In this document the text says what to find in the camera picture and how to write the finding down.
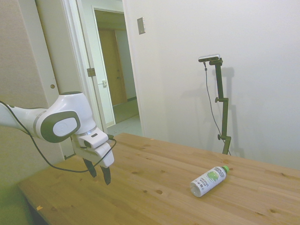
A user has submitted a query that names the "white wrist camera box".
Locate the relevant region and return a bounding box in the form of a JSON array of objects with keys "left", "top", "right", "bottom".
[{"left": 78, "top": 129, "right": 110, "bottom": 149}]

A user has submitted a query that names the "white open door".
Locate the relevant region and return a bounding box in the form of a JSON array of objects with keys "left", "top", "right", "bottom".
[{"left": 76, "top": 0, "right": 109, "bottom": 135}]

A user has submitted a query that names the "beige closet door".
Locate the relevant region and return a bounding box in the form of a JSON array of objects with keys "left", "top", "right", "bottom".
[{"left": 35, "top": 0, "right": 79, "bottom": 160}]

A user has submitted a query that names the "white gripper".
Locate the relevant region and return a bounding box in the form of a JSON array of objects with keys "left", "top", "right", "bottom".
[{"left": 71, "top": 135, "right": 115, "bottom": 186}]

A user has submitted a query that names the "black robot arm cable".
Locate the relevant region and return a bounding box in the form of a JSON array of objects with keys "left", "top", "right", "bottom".
[{"left": 0, "top": 100, "right": 117, "bottom": 173}]

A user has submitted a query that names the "grey wall plate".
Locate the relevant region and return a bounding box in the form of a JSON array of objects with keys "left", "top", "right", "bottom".
[{"left": 137, "top": 16, "right": 147, "bottom": 35}]

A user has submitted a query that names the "black camera stand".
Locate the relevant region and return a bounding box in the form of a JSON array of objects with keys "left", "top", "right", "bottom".
[{"left": 209, "top": 59, "right": 232, "bottom": 155}]

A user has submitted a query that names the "brown wooden door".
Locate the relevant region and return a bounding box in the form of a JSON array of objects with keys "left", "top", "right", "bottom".
[{"left": 97, "top": 27, "right": 128, "bottom": 106}]

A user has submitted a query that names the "white green-capped water bottle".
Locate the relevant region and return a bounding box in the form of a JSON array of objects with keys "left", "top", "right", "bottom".
[{"left": 189, "top": 165, "right": 230, "bottom": 198}]

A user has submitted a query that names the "grey exterior camera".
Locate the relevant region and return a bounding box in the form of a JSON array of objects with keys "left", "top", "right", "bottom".
[{"left": 198, "top": 53, "right": 222, "bottom": 63}]

